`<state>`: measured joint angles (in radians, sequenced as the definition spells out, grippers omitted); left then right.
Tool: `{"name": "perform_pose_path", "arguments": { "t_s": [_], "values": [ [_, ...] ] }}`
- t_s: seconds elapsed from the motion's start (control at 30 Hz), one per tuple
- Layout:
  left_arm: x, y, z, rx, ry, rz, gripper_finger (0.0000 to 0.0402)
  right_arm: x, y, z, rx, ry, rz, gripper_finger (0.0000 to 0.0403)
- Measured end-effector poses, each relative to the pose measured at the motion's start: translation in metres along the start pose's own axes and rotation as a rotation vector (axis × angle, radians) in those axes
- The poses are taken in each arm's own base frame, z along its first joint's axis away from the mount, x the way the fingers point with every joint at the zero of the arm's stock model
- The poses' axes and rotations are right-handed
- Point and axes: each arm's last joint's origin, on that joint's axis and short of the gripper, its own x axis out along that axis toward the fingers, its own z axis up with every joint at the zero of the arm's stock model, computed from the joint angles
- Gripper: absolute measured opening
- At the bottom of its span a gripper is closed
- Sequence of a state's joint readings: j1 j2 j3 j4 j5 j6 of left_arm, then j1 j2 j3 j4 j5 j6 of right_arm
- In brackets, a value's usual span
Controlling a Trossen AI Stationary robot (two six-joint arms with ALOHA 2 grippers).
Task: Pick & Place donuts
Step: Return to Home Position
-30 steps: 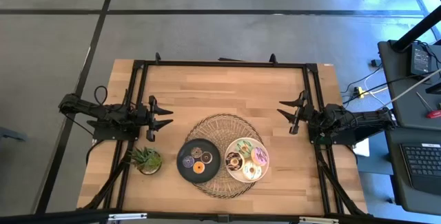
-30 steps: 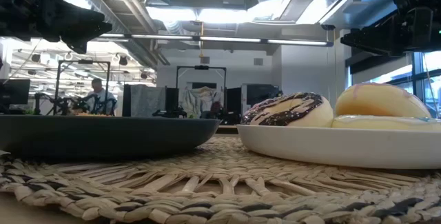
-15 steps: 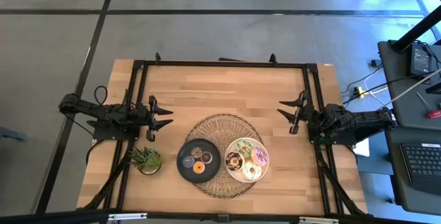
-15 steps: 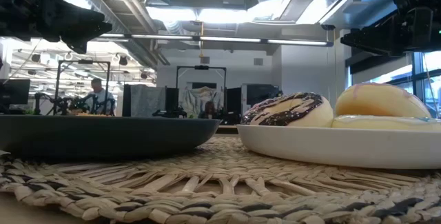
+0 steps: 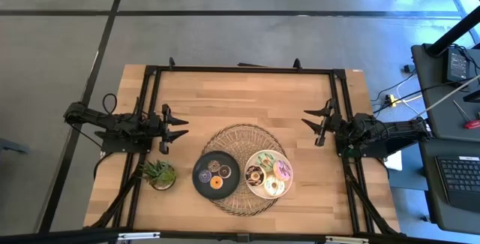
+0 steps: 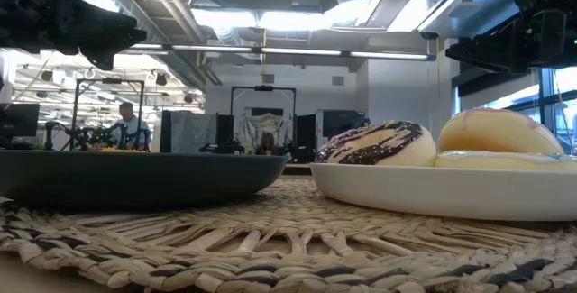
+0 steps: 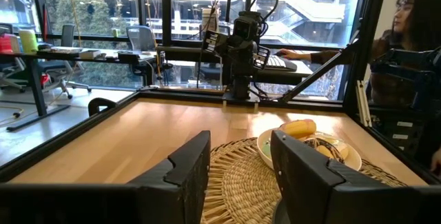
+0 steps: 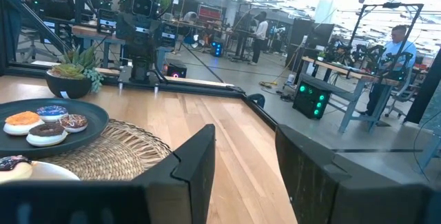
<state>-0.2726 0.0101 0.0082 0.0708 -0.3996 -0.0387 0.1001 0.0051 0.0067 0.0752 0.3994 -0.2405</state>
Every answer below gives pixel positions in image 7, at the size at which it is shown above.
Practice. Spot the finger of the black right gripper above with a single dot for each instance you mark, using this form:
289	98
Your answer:
262	57
214	43

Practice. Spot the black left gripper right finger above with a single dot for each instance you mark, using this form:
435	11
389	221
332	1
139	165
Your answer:
310	193

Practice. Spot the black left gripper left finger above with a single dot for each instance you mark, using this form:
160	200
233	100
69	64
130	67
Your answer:
179	189

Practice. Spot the chocolate glazed donut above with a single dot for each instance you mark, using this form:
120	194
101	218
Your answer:
327	150

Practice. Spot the green donut with dark drizzle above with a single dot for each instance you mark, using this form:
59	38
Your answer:
266	147

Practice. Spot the pink donut with dark drizzle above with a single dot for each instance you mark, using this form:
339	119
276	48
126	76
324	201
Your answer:
299	128

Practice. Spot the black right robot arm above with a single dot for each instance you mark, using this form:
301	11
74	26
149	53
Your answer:
241	82

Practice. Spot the black keyboard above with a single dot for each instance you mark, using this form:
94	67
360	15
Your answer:
280	63

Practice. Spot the white cylindrical container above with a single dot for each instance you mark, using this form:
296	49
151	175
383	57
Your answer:
210	19

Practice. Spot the person's hand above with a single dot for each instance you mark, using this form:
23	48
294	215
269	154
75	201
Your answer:
289	54

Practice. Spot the dark grey side desk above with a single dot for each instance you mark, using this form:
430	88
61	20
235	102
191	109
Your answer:
286	77

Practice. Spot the white round plate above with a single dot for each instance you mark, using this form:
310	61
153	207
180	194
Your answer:
353	162

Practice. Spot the round woven straw placemat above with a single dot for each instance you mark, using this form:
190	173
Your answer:
241	182

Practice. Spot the grey office chair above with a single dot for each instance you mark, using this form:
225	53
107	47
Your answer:
139	39
68	34

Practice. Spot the black box with white labels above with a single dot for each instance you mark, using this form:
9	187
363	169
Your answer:
389	131

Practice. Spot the person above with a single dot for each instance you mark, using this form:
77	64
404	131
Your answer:
417	20

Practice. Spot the black office desk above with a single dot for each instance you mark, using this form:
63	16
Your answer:
36	86

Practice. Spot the yellow-green bottle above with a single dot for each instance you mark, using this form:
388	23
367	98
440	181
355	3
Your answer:
28	41

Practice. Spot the red container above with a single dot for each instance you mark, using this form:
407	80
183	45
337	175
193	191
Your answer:
5	44

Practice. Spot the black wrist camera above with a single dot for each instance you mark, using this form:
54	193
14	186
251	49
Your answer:
246	27

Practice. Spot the silver aluminium bracket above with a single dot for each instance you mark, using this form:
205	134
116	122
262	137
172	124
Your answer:
363	107

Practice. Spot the black metal table frame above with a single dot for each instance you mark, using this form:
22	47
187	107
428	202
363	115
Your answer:
365	45

